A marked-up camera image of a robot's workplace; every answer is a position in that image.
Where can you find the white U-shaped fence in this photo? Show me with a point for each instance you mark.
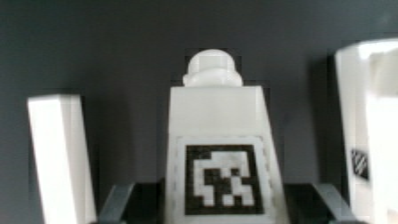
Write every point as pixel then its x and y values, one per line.
pixel 60 159

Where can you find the white table leg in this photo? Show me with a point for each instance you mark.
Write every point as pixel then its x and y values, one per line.
pixel 222 180

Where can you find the white square table top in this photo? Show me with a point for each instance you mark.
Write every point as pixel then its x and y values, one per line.
pixel 366 70

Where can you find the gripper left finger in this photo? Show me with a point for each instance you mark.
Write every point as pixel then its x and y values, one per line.
pixel 115 205

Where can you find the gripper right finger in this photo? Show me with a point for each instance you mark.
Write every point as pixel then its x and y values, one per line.
pixel 335 213

